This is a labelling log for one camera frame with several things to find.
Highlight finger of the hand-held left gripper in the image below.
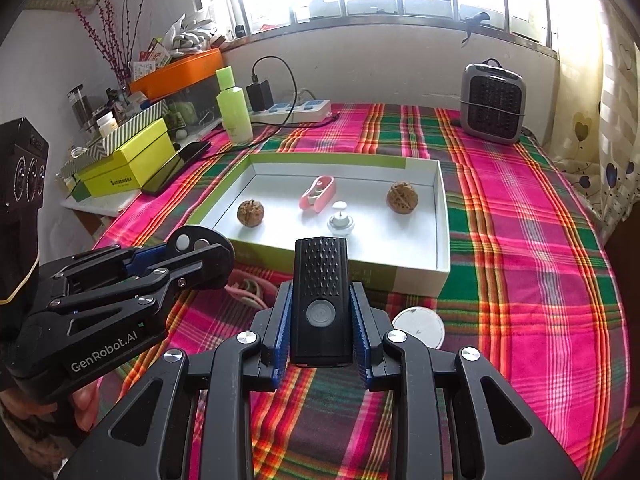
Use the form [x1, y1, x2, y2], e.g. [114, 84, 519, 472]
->
[40, 245, 173, 291]
[47, 242, 236, 322]

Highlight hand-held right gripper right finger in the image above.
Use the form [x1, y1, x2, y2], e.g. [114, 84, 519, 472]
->
[349, 280, 583, 480]

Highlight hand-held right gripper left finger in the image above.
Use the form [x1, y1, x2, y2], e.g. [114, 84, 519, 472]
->
[57, 280, 293, 480]

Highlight black disc with silver buttons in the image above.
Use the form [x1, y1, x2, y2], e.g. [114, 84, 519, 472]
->
[167, 225, 235, 263]

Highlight green stand with white top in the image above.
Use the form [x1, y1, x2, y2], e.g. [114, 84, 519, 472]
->
[391, 306, 446, 353]

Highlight small brown walnut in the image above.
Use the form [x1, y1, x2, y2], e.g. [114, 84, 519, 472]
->
[236, 199, 266, 228]

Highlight green and white shallow box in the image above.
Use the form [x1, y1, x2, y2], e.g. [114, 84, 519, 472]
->
[182, 152, 452, 301]

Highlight grey and white knob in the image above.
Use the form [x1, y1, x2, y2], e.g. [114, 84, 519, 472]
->
[327, 201, 357, 236]

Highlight large brown walnut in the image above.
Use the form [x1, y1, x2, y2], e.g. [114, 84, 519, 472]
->
[386, 181, 418, 215]

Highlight person's left forearm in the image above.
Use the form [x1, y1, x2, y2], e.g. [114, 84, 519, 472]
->
[0, 390, 68, 480]

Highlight person's left hand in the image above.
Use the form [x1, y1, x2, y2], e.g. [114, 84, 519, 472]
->
[70, 382, 101, 433]

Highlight white side table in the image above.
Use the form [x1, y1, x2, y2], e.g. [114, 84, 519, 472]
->
[60, 180, 143, 221]

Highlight yellow-green box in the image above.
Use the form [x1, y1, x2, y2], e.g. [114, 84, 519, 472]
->
[75, 119, 176, 197]

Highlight black phone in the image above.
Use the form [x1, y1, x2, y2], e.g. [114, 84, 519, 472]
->
[141, 141, 212, 197]

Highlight green white striped box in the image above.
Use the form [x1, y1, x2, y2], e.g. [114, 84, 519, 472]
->
[60, 99, 168, 171]

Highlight light green bottle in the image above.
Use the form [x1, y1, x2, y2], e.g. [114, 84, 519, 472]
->
[215, 66, 254, 147]

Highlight glass tank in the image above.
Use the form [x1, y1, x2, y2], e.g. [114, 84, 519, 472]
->
[150, 80, 223, 131]

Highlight pink green plaid cloth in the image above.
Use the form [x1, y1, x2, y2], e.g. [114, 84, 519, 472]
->
[92, 102, 631, 480]

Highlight dark glass jar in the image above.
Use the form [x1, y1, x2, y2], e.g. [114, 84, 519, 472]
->
[67, 85, 96, 133]

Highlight black charger adapter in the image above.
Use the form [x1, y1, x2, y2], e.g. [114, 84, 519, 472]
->
[248, 79, 274, 112]

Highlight white power strip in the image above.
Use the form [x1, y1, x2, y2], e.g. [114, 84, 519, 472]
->
[247, 99, 333, 125]

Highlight orange box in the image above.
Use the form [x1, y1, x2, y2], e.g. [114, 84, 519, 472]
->
[129, 47, 223, 102]

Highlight red flower branches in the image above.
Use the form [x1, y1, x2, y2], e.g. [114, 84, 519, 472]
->
[70, 0, 158, 88]

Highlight pile of white packets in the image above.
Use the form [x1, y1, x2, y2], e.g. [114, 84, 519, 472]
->
[132, 7, 228, 68]

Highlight grey space heater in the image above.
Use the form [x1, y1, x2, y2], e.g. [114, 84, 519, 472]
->
[459, 59, 527, 146]

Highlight heart print curtain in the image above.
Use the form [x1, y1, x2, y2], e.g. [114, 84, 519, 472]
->
[545, 0, 640, 241]

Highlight black hook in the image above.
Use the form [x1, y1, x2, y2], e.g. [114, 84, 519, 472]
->
[462, 10, 492, 46]

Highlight black cable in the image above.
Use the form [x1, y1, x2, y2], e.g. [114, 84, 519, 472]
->
[200, 56, 343, 158]

